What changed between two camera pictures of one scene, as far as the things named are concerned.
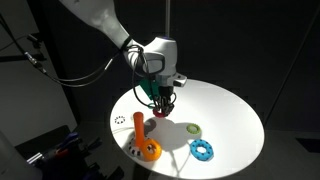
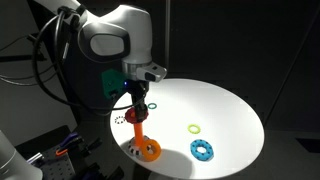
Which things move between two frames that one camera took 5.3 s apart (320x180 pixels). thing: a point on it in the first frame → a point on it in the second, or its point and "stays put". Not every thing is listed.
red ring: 160,115 → 131,116
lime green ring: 193,129 stays put
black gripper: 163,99 → 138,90
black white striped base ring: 134,149 stays put
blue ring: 206,156 stays put
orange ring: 150,150 stays put
